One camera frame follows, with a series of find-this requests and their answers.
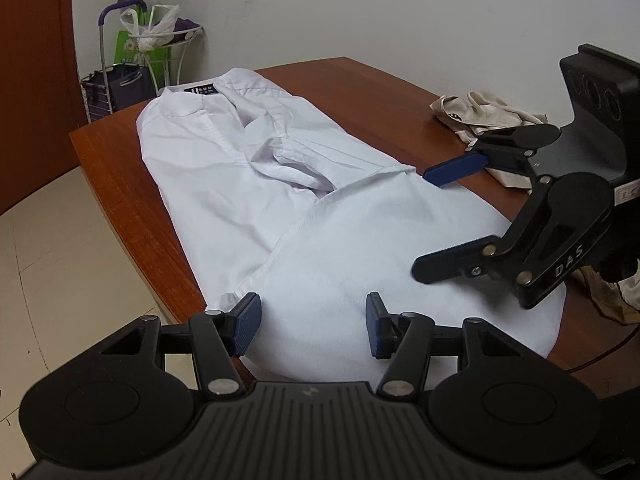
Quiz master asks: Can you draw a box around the beige satin garment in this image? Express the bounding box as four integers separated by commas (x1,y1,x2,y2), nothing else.
430,91,551,196

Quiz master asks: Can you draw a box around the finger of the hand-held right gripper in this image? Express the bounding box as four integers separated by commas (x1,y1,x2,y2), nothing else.
411,172,614,287
422,123,562,197

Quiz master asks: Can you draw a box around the brown wooden door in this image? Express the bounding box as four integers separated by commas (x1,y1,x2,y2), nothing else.
0,0,84,216

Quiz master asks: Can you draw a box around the brown patterned scarf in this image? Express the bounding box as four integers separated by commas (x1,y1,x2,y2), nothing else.
580,261,640,329

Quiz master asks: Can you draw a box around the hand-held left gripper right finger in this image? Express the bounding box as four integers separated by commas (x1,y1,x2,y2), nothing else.
365,292,542,400

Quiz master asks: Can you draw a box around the black cable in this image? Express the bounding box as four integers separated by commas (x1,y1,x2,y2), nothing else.
565,327,640,374

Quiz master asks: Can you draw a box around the white wire rack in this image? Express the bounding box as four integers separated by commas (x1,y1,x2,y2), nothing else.
127,5,205,99

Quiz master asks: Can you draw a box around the shopping trolley with purple handle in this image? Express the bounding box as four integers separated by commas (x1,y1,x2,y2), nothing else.
79,0,159,124

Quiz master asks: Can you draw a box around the white plastic bag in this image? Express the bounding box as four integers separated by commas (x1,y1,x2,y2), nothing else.
119,4,181,52

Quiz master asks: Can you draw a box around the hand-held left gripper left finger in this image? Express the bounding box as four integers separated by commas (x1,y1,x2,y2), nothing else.
85,292,264,402

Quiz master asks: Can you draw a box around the white shirt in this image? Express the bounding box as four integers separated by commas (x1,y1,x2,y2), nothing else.
135,67,569,384

